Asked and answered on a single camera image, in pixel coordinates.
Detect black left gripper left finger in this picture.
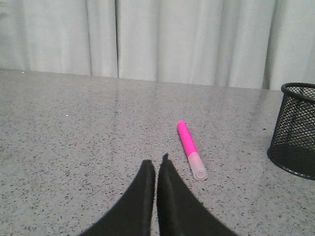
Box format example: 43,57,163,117
81,160,156,236

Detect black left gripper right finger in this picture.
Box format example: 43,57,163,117
157,154,236,236

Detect pink highlighter pen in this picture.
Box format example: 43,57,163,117
177,120,208,180

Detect black mesh pen bin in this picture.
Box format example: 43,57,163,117
267,83,315,180

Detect white curtain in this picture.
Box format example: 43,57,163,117
0,0,315,89

